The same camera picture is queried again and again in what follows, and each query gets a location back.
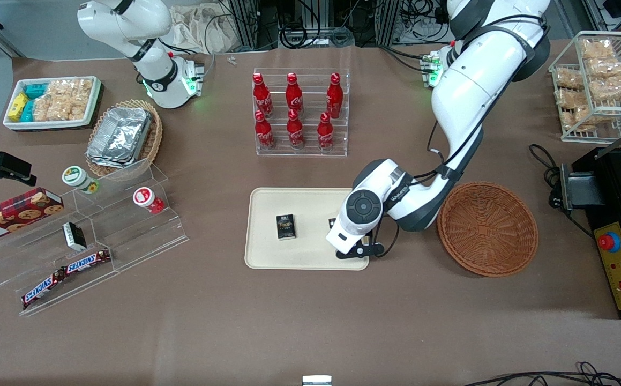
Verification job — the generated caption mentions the white wire rack basket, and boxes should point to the white wire rack basket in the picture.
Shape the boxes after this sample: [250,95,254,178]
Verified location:
[548,31,621,143]

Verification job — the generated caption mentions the black floor cables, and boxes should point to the black floor cables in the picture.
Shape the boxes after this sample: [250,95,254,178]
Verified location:
[465,361,621,386]

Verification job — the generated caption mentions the yellow snack packet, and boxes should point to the yellow snack packet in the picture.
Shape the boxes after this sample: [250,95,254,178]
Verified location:
[8,92,29,122]

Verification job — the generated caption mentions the red cola bottle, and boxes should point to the red cola bottle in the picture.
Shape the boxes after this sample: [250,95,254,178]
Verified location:
[286,72,304,117]
[326,72,344,120]
[286,109,305,149]
[317,112,335,151]
[254,110,276,151]
[252,73,274,118]

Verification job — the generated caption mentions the red lid yogurt cup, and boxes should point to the red lid yogurt cup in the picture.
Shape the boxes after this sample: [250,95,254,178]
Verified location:
[132,187,166,216]

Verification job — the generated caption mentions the stack of foil trays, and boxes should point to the stack of foil trays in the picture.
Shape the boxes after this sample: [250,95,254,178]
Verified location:
[86,106,153,168]

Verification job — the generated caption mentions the light oval wicker basket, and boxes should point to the light oval wicker basket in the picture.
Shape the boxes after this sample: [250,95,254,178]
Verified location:
[86,99,163,178]

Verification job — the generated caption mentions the white rectangular snack bin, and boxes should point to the white rectangular snack bin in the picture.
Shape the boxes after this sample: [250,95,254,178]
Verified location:
[3,76,102,131]

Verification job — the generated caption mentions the green lid yogurt cup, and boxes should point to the green lid yogurt cup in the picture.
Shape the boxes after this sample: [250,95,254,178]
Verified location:
[62,166,101,195]

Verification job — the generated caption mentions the brown snickers bar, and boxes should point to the brown snickers bar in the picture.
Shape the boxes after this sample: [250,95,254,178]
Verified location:
[20,269,68,310]
[59,249,112,276]

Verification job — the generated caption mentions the black appliance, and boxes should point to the black appliance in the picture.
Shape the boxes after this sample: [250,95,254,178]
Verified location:
[559,119,621,320]

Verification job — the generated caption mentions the clear rice cracker bag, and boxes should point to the clear rice cracker bag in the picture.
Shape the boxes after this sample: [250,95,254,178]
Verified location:
[47,78,94,102]
[555,68,586,90]
[33,94,89,122]
[561,105,612,133]
[555,88,593,110]
[588,75,621,102]
[580,38,617,60]
[585,57,621,79]

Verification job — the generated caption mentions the small black white box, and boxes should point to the small black white box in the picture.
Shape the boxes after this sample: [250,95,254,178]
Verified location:
[62,221,88,252]

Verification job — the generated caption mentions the clear acrylic stepped display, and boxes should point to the clear acrylic stepped display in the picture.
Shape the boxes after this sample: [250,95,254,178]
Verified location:
[0,158,190,317]

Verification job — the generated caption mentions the clear acrylic bottle rack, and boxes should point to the clear acrylic bottle rack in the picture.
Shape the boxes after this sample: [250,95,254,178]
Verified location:
[253,68,350,158]

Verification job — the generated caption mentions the brown round wicker basket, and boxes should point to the brown round wicker basket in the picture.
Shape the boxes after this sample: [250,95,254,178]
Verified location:
[437,182,539,278]

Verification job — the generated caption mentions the red tartan cookie box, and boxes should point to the red tartan cookie box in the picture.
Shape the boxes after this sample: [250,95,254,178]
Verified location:
[0,187,65,247]

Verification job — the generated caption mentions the crumpled beige cloth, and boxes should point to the crumpled beige cloth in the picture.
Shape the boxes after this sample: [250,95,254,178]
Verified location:
[167,4,237,55]

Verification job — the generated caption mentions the black table cable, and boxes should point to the black table cable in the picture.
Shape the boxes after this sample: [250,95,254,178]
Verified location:
[528,143,595,240]

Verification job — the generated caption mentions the beige plastic tray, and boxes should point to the beige plastic tray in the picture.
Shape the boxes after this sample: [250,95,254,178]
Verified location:
[244,187,370,271]

